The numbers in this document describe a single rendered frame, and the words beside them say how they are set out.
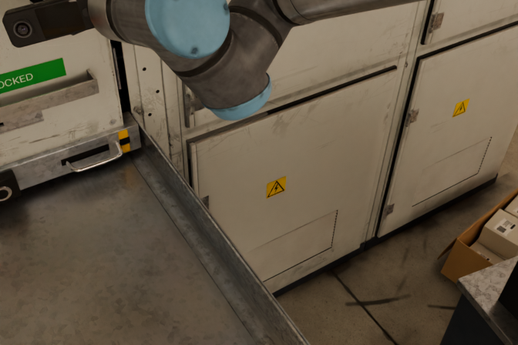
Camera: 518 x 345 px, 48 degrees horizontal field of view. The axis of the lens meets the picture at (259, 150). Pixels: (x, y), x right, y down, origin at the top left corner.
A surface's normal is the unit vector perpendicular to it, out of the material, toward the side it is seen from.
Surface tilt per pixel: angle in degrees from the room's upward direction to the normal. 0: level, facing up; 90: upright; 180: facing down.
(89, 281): 0
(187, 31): 70
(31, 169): 90
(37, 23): 77
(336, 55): 90
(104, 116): 90
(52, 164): 90
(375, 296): 0
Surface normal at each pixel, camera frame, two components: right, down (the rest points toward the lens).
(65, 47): 0.54, 0.56
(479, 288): 0.03, -0.76
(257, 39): 0.48, -0.04
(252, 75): 0.77, 0.23
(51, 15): 0.28, 0.45
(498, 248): -0.69, 0.46
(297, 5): -0.62, 0.67
